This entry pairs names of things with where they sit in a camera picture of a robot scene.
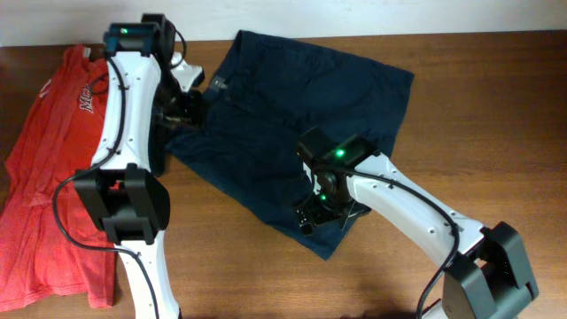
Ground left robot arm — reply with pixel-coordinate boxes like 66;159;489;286
73;13;208;319

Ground red mesh t-shirt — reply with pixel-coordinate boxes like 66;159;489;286
1;44;116;311

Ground navy blue shorts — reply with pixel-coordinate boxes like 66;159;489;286
167;30;414;259

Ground black garment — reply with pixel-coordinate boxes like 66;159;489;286
148;125;168;177

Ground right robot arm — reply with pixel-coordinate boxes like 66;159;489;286
295;127;539;319

